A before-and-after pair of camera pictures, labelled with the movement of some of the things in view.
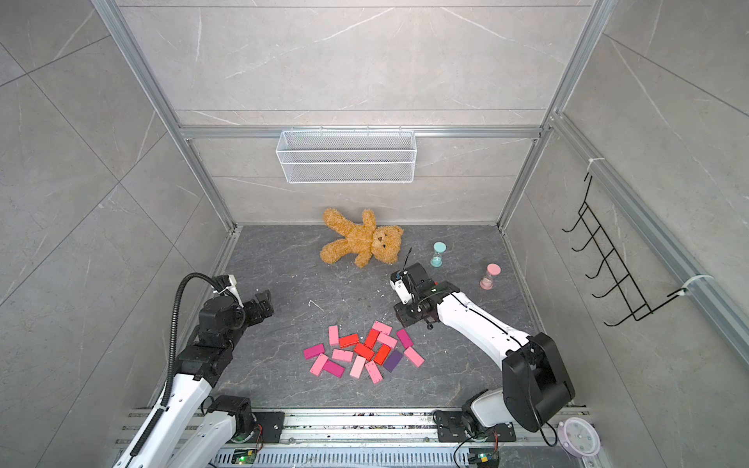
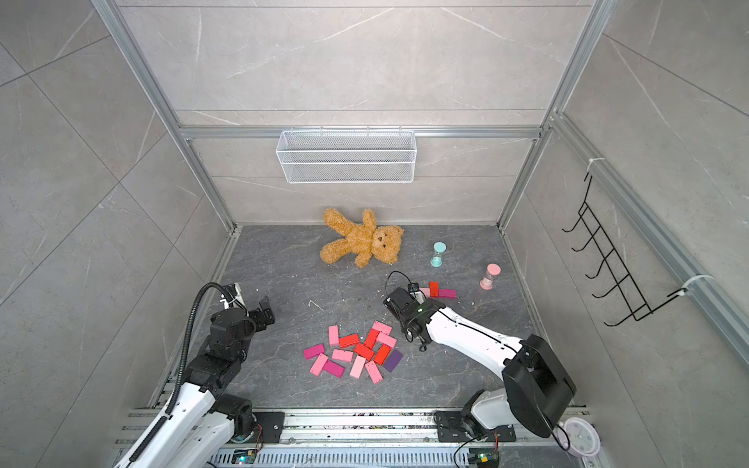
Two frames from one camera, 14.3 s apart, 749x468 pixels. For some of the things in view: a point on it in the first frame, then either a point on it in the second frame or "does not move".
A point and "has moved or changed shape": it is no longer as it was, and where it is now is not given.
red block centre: x=364 y=351 does not move
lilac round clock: x=578 y=437 does not move
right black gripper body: x=410 y=314 -> x=405 y=329
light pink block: x=334 y=335 does not move
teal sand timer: x=438 y=249 does not move
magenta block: x=404 y=338 has moved or changed shape
